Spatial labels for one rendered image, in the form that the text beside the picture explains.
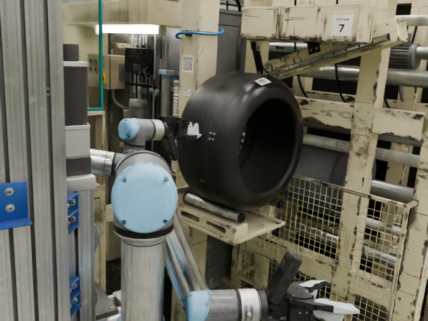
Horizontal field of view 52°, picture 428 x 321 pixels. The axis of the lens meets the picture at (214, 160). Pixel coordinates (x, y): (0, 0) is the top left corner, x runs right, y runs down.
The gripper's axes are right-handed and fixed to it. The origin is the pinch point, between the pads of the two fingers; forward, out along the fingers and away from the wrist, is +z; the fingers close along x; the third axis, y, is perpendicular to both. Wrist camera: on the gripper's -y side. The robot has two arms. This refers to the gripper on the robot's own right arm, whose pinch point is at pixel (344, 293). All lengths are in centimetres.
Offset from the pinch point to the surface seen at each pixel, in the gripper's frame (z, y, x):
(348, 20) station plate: 35, -77, -79
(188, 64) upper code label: -23, -61, -118
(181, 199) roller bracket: -25, 1, -114
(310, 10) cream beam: 25, -83, -93
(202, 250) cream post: -12, 32, -131
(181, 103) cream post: -25, -43, -124
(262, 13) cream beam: 10, -85, -114
